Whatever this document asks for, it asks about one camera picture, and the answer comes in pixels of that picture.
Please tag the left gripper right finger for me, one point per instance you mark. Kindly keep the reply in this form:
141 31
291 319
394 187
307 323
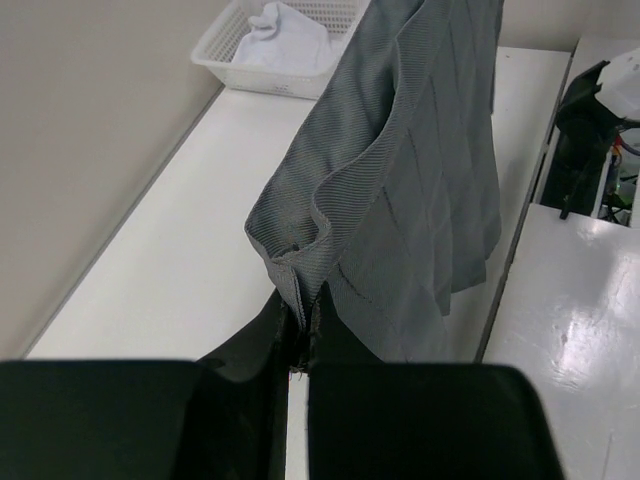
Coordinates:
373 420

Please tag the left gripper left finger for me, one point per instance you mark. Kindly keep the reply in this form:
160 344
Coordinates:
221 417

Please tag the grey pleated skirt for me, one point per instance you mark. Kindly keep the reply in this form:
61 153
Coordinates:
388 195

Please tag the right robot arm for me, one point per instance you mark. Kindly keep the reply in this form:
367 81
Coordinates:
599 104

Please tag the white plastic basket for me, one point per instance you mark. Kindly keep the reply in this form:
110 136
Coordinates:
216 48

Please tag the white skirt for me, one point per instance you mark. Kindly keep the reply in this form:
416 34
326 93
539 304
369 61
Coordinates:
283 40

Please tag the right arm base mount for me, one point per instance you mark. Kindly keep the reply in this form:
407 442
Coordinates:
618 201

